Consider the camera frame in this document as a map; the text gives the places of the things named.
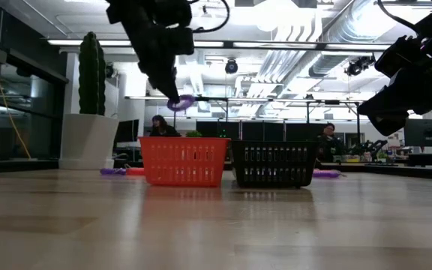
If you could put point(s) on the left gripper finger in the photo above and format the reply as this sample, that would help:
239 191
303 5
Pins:
165 80

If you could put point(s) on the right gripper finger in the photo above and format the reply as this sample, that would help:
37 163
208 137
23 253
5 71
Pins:
399 99
388 123

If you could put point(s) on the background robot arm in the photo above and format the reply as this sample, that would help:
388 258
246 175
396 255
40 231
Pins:
366 148

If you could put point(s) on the black computer monitor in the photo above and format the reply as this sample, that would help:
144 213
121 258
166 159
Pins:
128 130
426 133

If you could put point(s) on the person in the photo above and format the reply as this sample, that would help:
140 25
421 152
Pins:
328 144
161 127

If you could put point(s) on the small green plant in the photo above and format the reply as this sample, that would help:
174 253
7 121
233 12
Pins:
193 134

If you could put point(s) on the orange plastic basket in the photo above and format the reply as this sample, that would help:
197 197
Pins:
184 140

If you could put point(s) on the round black ceiling device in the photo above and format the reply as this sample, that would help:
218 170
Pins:
231 66

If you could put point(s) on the green cactus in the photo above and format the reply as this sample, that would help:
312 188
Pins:
92 75

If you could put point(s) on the white hexagonal plant pot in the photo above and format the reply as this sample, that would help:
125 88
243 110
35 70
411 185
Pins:
88 142

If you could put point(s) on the black plastic basket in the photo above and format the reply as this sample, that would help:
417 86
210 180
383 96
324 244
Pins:
272 144

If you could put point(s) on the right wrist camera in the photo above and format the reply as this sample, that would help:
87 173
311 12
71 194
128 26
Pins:
399 56

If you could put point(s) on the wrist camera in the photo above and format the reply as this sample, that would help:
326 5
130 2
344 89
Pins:
178 41
399 56

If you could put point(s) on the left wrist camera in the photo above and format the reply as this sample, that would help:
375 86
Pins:
178 41

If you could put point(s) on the black aluminium table frame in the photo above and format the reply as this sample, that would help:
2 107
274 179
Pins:
407 170

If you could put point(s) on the black hanging camera rig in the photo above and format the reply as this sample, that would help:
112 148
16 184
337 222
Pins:
358 65

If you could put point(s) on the black background rig frame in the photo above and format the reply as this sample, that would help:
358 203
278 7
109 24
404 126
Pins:
276 100

